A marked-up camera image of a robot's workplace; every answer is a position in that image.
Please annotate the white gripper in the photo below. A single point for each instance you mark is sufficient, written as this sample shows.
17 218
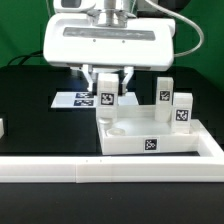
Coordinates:
104 34

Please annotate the white square tabletop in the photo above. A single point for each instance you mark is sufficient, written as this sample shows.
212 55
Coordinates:
135 131

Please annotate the white marker plate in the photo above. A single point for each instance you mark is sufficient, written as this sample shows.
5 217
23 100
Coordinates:
68 100

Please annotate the white block left edge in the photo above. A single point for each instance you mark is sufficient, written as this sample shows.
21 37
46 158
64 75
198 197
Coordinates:
1 128

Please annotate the white L-shaped fence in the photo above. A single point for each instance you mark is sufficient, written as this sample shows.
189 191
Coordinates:
207 166

